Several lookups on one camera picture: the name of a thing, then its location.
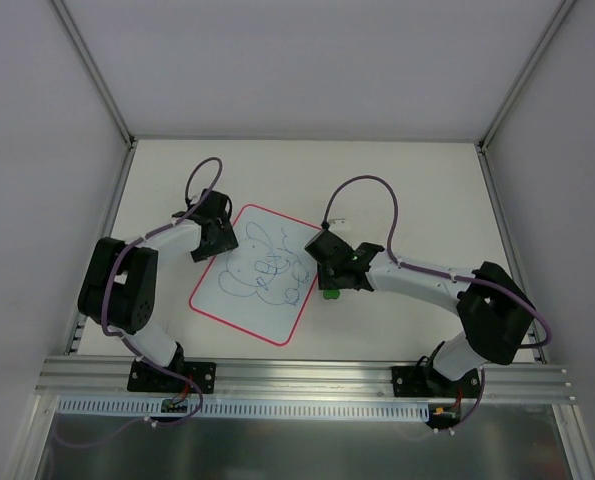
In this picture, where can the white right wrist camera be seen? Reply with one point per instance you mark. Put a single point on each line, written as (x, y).
(338, 225)

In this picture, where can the pink framed whiteboard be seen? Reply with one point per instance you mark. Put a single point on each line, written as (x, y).
(262, 287)

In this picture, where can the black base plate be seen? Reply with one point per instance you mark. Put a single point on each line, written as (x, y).
(147, 379)
(422, 382)

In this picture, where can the left aluminium frame post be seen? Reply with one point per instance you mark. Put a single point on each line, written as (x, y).
(83, 52)

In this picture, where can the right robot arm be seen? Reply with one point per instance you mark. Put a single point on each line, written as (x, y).
(494, 313)

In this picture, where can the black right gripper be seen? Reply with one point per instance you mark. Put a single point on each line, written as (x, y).
(330, 275)

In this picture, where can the aluminium mounting rail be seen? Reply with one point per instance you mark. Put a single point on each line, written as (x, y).
(518, 383)

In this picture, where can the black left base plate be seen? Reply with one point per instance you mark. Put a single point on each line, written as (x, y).
(147, 379)

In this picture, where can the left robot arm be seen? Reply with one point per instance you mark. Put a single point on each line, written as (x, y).
(119, 286)

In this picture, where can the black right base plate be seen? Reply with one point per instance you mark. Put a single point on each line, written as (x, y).
(422, 382)

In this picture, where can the right aluminium frame post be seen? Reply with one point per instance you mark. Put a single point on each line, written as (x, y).
(537, 53)

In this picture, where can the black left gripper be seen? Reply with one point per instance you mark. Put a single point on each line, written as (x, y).
(216, 245)

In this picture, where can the white slotted cable duct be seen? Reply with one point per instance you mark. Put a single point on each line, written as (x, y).
(232, 408)

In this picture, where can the aluminium frame post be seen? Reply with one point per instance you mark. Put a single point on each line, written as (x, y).
(83, 52)
(537, 53)

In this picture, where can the green whiteboard eraser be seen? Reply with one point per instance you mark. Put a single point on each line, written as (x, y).
(331, 294)

